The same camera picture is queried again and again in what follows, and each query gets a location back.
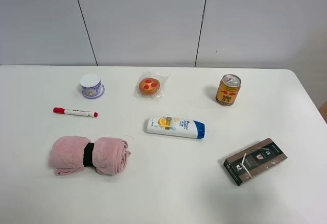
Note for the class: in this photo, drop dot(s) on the red whiteboard marker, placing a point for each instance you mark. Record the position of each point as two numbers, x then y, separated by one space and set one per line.
58 110

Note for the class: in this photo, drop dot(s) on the rolled pink towel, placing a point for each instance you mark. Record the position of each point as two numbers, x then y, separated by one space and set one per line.
71 154

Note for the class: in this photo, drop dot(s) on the white shampoo bottle blue cap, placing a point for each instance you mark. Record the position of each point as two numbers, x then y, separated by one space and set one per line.
173 126

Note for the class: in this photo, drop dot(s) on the upside-down purple paper cup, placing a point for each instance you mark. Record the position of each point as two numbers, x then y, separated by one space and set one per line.
92 86

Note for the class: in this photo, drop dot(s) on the fruit tart pastry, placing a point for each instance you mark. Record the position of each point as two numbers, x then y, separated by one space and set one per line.
150 85

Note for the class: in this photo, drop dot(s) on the gold Red Bull can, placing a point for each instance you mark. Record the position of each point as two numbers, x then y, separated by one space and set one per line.
228 89

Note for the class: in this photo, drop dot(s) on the brown black rectangular box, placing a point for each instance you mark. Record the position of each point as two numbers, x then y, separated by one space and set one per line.
254 160

